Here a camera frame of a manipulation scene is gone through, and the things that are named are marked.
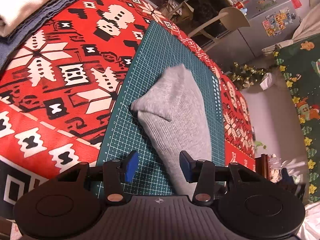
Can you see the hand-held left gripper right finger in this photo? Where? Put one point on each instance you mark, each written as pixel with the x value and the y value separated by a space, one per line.
pixel 186 166

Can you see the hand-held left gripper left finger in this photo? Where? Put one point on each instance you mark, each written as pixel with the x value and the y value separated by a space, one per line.
pixel 131 167

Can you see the grey sweater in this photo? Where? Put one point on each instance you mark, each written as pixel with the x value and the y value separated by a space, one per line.
pixel 180 120

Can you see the wooden nightstand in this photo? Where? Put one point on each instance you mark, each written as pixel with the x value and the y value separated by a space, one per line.
pixel 261 165

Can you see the green cutting mat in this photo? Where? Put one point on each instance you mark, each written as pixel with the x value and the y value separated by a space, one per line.
pixel 140 67

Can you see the red patterned blanket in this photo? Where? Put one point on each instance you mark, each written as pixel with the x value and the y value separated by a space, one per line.
pixel 50 105

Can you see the small Christmas tree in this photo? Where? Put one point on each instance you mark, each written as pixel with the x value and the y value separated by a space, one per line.
pixel 245 75

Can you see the white hanging cloth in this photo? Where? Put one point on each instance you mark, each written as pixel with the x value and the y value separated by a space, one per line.
pixel 267 81

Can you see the green Christmas curtain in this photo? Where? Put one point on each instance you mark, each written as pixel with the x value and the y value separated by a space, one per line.
pixel 305 92

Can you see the grey refrigerator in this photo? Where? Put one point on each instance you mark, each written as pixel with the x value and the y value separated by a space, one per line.
pixel 250 40

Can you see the beige plastic chair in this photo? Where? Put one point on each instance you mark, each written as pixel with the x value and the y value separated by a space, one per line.
pixel 232 17

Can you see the red paper cup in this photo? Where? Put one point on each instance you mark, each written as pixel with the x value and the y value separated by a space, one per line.
pixel 238 5

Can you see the colourful fridge magnets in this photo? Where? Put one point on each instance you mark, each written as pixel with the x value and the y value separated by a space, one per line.
pixel 277 22

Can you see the folded blue towel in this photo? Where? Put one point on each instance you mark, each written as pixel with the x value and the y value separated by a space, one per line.
pixel 60 5

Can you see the beige curtain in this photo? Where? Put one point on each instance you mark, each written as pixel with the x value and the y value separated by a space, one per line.
pixel 310 22

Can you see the white folded towel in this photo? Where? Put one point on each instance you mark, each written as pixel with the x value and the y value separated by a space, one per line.
pixel 25 2

